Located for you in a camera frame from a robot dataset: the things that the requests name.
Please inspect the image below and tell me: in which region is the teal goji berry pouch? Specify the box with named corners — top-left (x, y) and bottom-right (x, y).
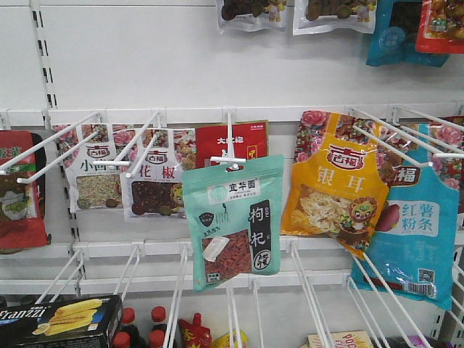
top-left (183, 154), bottom-right (284, 292)

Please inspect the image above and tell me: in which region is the black Franzzi cookie box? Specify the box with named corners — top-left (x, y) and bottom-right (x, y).
top-left (1, 295), bottom-right (123, 347)

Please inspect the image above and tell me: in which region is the white centre display hook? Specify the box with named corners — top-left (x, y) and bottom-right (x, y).
top-left (210, 107), bottom-right (246, 171)

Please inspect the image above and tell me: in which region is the white Sichuan pepper pouch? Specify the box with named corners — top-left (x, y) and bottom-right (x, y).
top-left (120, 128), bottom-right (196, 222)

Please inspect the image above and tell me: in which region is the yellow white fungus pouch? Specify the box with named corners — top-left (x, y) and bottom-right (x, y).
top-left (281, 110), bottom-right (389, 259)

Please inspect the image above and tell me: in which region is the white fennel seed pouch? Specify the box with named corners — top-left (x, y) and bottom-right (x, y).
top-left (57, 123), bottom-right (136, 212)

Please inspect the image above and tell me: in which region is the white mushroom pouch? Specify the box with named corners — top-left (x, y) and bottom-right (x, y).
top-left (293, 0), bottom-right (377, 36)
top-left (216, 0), bottom-right (287, 32)

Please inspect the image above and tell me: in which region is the red spouted sauce pouch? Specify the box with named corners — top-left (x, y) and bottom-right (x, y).
top-left (178, 312), bottom-right (212, 348)

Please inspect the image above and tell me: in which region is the yellow snack bag bottom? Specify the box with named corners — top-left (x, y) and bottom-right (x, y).
top-left (211, 328), bottom-right (251, 348)

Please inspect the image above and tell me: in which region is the red-capped soy sauce bottle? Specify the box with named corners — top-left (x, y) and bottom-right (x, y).
top-left (112, 307), bottom-right (147, 348)

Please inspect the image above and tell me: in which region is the blue sweet potato noodle pouch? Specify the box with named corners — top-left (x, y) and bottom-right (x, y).
top-left (352, 128), bottom-right (462, 310)

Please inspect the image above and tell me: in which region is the cream Pocky style box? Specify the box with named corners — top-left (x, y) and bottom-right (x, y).
top-left (307, 331), bottom-right (374, 348)

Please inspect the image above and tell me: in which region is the red snack bag far left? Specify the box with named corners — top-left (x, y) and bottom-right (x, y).
top-left (1, 148), bottom-right (49, 254)

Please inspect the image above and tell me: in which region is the blue pouch top right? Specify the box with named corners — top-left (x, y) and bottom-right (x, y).
top-left (366, 0), bottom-right (450, 67)

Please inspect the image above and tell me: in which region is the red pouch top right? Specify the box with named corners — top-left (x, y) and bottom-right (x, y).
top-left (415, 0), bottom-right (464, 54)

